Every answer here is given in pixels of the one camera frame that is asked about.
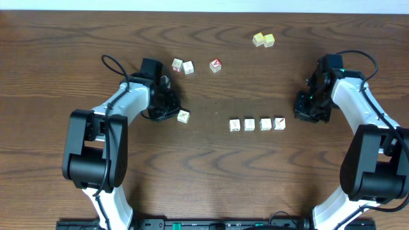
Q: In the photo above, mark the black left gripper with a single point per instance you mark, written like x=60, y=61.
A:
x=169, y=107

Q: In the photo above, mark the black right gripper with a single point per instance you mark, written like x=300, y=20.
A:
x=300, y=111

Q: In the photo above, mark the white block green 4 side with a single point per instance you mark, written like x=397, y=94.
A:
x=183, y=116

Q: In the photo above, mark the block with blue side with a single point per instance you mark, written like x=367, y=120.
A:
x=279, y=123

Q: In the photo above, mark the white block green Z side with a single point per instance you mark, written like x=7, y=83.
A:
x=265, y=124

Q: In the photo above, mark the white block red U side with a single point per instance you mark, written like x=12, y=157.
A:
x=249, y=124

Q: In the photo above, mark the white block yellow W side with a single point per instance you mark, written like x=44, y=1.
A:
x=234, y=125

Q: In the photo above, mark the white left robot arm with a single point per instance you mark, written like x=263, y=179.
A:
x=96, y=149

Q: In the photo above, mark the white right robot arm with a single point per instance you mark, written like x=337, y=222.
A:
x=374, y=172

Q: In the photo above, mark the white block red bottom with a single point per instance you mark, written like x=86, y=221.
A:
x=177, y=65

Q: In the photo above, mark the white block beside red-bottom block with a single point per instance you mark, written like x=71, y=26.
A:
x=188, y=67

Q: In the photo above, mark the red letter A block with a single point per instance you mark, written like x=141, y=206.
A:
x=215, y=65

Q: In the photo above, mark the yellow block right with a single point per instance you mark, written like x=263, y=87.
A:
x=269, y=40

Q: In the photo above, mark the yellow block left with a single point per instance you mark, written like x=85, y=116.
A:
x=258, y=39

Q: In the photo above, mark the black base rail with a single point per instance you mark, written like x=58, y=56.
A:
x=276, y=222

